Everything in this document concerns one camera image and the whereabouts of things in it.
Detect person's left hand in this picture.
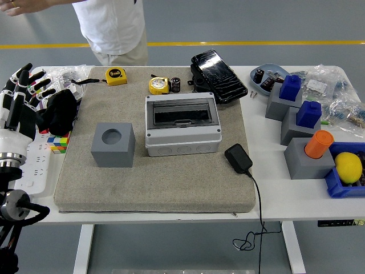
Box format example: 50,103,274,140
0,0,37,17

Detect yellow square tape measure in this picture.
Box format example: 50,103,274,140
71,67,128,87

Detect white power strip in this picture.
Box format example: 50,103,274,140
13,133,54,195

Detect small colourful puzzle cube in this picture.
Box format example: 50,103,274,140
47,131,71,155

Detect black glossy cracked tablet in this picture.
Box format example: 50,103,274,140
190,49,248,105

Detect dark components in bin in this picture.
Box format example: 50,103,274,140
355,151,365,188

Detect silver metal part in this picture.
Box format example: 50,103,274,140
267,71,285,83

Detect yellow round tape measure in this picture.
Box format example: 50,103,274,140
148,74,171,95

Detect black power adapter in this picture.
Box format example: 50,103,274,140
224,143,254,174

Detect clear bag of parts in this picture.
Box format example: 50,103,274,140
325,96,365,138
290,64,350,100

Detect orange cylinder battery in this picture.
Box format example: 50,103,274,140
303,130,335,159

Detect black table control panel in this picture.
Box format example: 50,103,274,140
317,219,365,228

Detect blue block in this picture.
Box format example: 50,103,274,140
295,100,322,128
278,74,302,101

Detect yellow lemon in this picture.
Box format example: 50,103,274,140
334,152,363,184

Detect grey junction box with lid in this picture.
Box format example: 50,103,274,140
144,91,222,157

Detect blue-grey oval tray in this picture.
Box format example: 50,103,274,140
250,63,290,97

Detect grey block holder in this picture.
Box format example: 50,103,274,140
265,82,303,121
280,106,323,146
283,137,336,180

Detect dark brown capacitor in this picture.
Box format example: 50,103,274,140
259,75,275,92

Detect person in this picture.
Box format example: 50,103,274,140
71,0,149,66

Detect black adapter cord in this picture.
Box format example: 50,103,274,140
232,170,283,274

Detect clear plastic bag of screws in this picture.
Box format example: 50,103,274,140
45,65,95,86

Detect grey block with round hole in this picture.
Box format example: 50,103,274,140
90,122,136,168

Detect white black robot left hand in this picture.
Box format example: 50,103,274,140
0,62,57,160

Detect blue plastic bin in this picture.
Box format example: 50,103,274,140
324,142,365,199

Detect grey-brown mat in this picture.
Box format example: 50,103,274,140
53,66,257,214

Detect white table leg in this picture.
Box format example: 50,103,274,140
281,221,307,274
72,224,95,274

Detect black cloth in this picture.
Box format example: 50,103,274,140
35,88,78,136

